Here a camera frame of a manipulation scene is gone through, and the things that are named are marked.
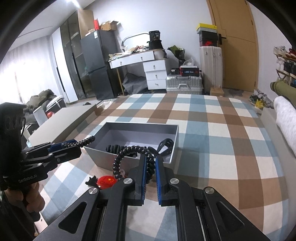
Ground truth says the red China pin badge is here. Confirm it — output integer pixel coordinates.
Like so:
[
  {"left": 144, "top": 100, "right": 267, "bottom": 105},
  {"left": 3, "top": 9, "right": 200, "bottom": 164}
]
[{"left": 96, "top": 175, "right": 117, "bottom": 190}]

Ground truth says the left hand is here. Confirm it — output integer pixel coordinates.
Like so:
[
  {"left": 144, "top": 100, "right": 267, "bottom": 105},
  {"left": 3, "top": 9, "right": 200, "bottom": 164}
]
[{"left": 4, "top": 182, "right": 45, "bottom": 213}]

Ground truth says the pile of dark clothes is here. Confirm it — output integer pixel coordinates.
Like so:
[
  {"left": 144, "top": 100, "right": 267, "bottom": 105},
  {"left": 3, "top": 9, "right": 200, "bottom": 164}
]
[{"left": 23, "top": 89, "right": 56, "bottom": 125}]

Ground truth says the grey cardboard box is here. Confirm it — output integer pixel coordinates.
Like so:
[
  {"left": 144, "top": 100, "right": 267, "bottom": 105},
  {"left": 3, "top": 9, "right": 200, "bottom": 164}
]
[{"left": 83, "top": 122, "right": 180, "bottom": 173}]

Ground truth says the plaid bed sheet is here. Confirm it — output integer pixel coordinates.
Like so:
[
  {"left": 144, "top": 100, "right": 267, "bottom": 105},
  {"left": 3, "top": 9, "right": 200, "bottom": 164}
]
[{"left": 40, "top": 93, "right": 290, "bottom": 240}]

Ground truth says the glass door cabinet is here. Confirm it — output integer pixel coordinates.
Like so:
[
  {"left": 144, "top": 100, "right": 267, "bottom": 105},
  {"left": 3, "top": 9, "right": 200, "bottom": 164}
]
[{"left": 52, "top": 9, "right": 95, "bottom": 103}]

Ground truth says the silver suitcase lying flat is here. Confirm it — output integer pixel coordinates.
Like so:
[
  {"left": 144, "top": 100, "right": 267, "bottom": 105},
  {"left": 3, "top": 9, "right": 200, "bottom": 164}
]
[{"left": 166, "top": 75, "right": 203, "bottom": 95}]

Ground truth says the small cardboard box on floor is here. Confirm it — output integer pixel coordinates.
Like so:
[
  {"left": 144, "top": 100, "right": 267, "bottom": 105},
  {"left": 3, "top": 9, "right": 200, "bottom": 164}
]
[{"left": 210, "top": 87, "right": 224, "bottom": 97}]

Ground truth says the black refrigerator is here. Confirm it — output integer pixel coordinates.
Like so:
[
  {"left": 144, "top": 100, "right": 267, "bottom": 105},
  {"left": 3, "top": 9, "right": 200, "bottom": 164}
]
[{"left": 81, "top": 30, "right": 121, "bottom": 100}]

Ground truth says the black red box on suitcase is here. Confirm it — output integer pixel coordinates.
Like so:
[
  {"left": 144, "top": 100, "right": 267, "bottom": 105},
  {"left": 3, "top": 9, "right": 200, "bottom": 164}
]
[{"left": 171, "top": 65, "right": 200, "bottom": 77}]

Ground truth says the white desk with drawers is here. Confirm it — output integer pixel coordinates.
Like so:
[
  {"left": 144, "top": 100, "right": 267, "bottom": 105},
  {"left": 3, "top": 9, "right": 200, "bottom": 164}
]
[{"left": 109, "top": 49, "right": 169, "bottom": 90}]

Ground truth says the white folded blanket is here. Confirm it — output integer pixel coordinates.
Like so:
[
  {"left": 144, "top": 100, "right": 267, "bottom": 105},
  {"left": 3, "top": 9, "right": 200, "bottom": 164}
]
[{"left": 273, "top": 96, "right": 296, "bottom": 154}]

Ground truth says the green flower bouquet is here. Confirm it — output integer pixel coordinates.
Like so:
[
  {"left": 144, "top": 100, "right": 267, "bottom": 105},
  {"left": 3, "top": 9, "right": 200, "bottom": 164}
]
[{"left": 168, "top": 45, "right": 185, "bottom": 60}]

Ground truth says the white upright suitcase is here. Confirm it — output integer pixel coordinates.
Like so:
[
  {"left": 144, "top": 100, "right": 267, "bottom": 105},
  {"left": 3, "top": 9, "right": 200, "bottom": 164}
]
[{"left": 200, "top": 46, "right": 223, "bottom": 93}]

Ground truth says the black bag on desk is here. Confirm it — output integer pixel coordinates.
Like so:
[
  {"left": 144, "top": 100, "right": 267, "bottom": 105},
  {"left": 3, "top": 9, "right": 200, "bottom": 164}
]
[{"left": 147, "top": 30, "right": 163, "bottom": 50}]

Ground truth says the olive green blanket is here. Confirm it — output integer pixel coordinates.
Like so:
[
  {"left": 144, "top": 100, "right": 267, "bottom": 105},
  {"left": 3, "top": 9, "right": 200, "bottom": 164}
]
[{"left": 270, "top": 81, "right": 296, "bottom": 107}]

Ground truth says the black red shoe box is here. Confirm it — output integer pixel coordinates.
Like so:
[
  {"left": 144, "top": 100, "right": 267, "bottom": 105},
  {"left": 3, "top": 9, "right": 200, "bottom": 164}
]
[{"left": 199, "top": 31, "right": 218, "bottom": 47}]

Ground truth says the yellow lid shoe box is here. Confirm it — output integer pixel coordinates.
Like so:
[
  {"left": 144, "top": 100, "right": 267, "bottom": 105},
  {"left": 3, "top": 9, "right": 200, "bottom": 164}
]
[{"left": 196, "top": 23, "right": 217, "bottom": 34}]

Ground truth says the wooden door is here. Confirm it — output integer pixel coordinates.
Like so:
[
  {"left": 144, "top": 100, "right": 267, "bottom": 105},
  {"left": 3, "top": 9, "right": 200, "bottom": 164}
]
[{"left": 207, "top": 1, "right": 258, "bottom": 92}]

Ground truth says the shoe rack with shoes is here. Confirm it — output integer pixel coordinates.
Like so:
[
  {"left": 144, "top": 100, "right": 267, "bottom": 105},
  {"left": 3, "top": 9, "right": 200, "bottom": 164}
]
[{"left": 273, "top": 46, "right": 296, "bottom": 88}]

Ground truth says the grey bed frame edge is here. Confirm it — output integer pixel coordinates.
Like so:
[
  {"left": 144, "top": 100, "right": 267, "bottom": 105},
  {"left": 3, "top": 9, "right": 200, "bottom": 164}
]
[{"left": 29, "top": 104, "right": 104, "bottom": 146}]

